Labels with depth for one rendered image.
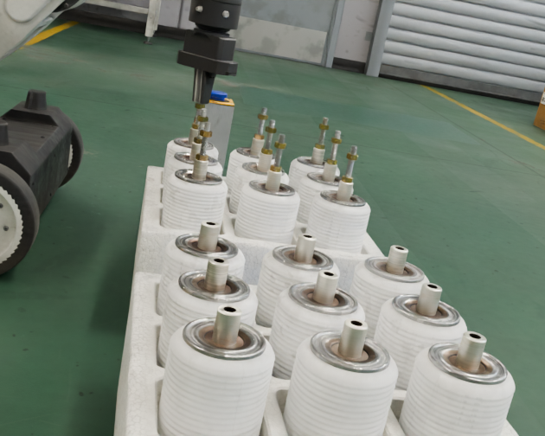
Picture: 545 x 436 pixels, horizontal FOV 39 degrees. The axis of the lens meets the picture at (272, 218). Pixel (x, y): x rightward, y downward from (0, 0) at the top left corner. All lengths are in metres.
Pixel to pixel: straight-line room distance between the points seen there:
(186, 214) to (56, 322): 0.27
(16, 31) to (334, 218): 0.66
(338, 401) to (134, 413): 0.18
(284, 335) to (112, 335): 0.47
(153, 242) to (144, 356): 0.39
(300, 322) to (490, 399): 0.20
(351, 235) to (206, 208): 0.24
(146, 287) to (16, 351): 0.28
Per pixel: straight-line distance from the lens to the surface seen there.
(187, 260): 0.88
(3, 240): 1.36
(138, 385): 0.75
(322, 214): 1.22
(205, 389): 0.67
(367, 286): 0.94
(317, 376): 0.69
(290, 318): 0.80
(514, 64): 6.80
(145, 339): 0.83
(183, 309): 0.77
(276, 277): 0.90
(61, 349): 1.18
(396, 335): 0.84
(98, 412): 1.04
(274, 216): 1.19
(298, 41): 6.36
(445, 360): 0.76
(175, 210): 1.19
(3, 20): 1.48
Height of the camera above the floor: 0.56
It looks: 17 degrees down
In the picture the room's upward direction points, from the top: 11 degrees clockwise
